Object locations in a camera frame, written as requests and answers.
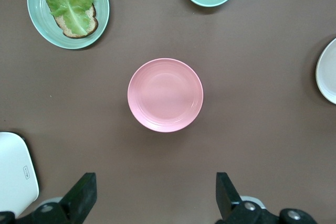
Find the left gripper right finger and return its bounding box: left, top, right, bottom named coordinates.
left=215, top=172, right=320, bottom=224

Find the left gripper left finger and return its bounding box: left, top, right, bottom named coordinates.
left=0, top=173, right=97, bottom=224

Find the pink plate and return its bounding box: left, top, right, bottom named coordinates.
left=127, top=58, right=204, bottom=133

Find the white toaster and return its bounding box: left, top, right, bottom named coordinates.
left=0, top=132, right=39, bottom=216

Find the beige plate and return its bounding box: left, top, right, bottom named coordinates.
left=315, top=37, right=336, bottom=105

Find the brown bread slice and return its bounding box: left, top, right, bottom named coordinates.
left=40, top=0, right=99, bottom=39

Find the green plate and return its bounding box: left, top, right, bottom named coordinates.
left=27, top=0, right=110, bottom=50

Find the green lettuce leaf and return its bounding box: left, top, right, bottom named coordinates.
left=38, top=0, right=95, bottom=36

